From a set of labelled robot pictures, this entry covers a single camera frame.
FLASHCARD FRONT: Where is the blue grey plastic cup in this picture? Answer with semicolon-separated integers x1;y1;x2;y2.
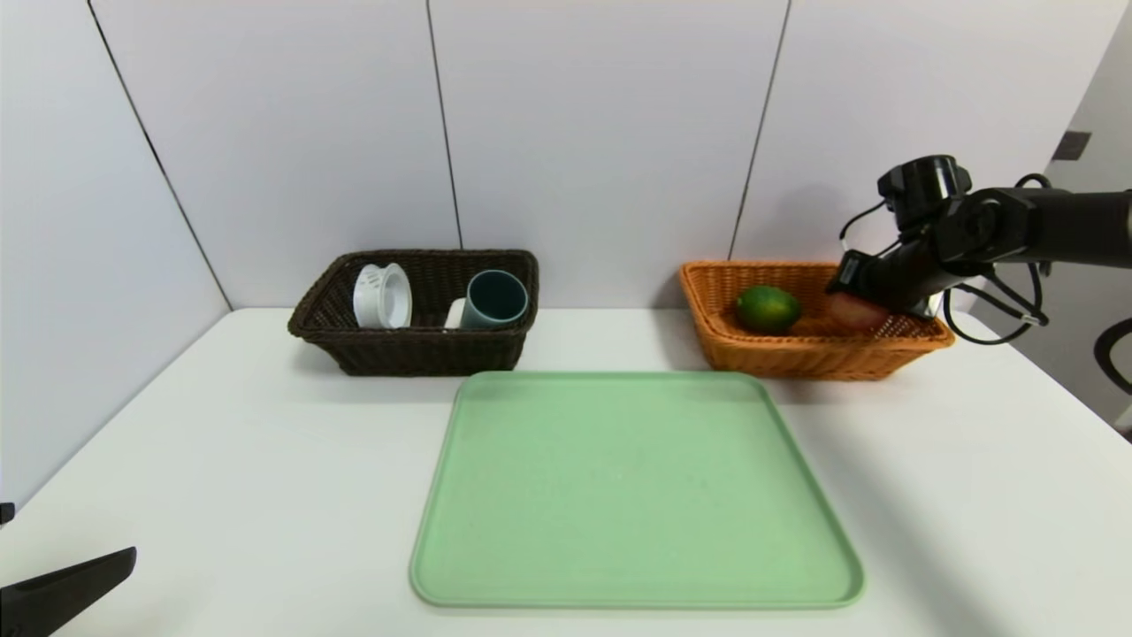
461;269;532;331

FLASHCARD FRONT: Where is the clear tape roll spool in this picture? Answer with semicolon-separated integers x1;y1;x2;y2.
353;262;415;330

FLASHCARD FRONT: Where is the green lime fruit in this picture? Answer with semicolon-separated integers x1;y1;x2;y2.
736;285;804;335

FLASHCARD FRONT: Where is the orange wicker basket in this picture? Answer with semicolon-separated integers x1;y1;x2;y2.
678;261;956;382

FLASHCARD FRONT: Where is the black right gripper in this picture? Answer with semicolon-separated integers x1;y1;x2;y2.
824;241;937;314

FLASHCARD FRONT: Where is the red yellow peach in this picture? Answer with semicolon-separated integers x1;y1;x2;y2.
828;292;891;334

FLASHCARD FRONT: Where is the dark brown wicker basket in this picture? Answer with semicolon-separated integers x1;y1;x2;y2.
287;249;540;377

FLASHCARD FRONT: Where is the light green plastic tray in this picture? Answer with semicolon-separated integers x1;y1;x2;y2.
409;372;867;610

